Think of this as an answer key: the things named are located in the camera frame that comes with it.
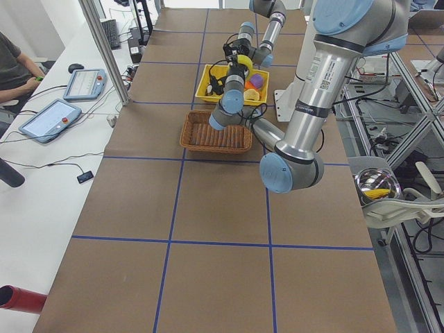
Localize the white office chair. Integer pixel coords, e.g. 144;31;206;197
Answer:
348;156;443;246

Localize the seated person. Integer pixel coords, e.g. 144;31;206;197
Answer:
1;33;45;109

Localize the black rod on desk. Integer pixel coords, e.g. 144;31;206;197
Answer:
0;159;25;188

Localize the black computer mouse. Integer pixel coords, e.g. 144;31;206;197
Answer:
68;63;84;74

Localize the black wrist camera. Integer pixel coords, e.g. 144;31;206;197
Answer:
208;76;226;96
223;44;233;61

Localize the red tube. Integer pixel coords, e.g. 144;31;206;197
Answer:
1;285;47;314

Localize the teach pendant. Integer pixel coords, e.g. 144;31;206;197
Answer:
63;69;107;101
19;99;81;144

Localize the brown wicker basket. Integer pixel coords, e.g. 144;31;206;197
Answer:
180;111;253;154

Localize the yellow tape roll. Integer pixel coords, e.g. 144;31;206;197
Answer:
228;54;253;79

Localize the lower teach pendant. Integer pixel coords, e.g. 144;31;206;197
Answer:
19;99;81;144

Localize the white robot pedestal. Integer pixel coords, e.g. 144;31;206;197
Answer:
274;1;316;122

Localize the small black device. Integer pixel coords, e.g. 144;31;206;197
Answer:
76;171;94;184

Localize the purple cube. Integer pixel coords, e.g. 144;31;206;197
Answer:
249;74;264;89

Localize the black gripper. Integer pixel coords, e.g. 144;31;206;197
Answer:
229;38;250;57
225;62;247;83

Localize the black keyboard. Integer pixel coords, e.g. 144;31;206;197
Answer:
101;19;120;49

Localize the upper teach pendant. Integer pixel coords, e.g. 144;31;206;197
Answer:
63;69;107;101

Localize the yellow plastic basket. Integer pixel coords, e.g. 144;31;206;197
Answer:
195;64;270;106

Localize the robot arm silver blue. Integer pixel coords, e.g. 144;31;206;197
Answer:
209;1;411;193
224;0;287;67

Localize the orange toy block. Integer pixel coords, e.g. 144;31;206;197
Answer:
245;81;257;89

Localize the steel bowl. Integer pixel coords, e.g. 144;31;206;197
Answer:
355;168;402;205

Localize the aluminium frame post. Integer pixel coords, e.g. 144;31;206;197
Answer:
78;0;130;106

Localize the beige bread toy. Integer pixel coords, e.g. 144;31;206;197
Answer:
244;89;260;101

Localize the black power box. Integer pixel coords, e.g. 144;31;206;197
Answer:
127;37;143;64

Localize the penguin toy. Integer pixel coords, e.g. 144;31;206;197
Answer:
205;84;213;96

